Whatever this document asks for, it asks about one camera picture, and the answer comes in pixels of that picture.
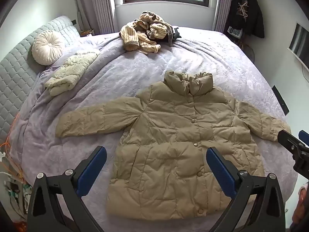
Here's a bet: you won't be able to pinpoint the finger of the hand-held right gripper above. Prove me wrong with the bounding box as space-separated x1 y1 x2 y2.
277 130 305 156
299 130 309 148

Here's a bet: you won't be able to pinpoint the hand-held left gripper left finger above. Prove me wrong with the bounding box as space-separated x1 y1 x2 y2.
27 146 107 232

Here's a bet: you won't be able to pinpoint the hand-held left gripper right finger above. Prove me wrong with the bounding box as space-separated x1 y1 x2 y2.
206 147 286 232

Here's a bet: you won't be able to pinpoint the khaki puffer jacket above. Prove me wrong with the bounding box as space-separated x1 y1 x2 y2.
55 70 291 221

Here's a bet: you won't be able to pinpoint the clothes hangers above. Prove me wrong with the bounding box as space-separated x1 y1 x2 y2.
237 0 250 18

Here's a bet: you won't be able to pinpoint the black flat panel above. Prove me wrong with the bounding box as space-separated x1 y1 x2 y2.
272 85 289 116

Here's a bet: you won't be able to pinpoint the power strip with plugs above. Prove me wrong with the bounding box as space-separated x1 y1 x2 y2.
0 171 32 223

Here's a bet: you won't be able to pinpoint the bed with lavender cover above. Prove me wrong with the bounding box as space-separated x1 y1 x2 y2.
10 26 300 232

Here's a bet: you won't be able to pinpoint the cream quilted jacket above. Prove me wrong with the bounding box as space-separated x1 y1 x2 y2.
45 49 100 96

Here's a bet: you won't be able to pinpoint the printed box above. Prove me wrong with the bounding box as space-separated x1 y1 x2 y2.
228 26 243 38

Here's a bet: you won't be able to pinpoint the grey quilted headboard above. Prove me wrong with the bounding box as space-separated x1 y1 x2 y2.
0 16 81 141

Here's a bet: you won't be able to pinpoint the round cream pillow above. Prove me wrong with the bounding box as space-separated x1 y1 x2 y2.
31 31 65 66

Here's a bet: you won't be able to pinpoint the black hanging coat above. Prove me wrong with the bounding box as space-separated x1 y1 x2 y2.
227 0 265 38

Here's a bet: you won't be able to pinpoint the dark grey garment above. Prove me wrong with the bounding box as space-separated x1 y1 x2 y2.
166 25 182 47

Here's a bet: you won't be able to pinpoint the cream striped fleece garment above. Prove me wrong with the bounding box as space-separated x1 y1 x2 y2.
120 11 173 54

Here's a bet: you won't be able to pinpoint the grey pleated curtain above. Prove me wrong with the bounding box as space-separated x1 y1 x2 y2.
72 0 116 34
214 0 234 33

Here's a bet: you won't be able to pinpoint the orange cables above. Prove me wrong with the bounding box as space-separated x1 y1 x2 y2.
0 112 32 191

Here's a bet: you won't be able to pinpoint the wall mounted screen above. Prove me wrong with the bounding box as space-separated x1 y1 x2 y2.
288 23 309 64

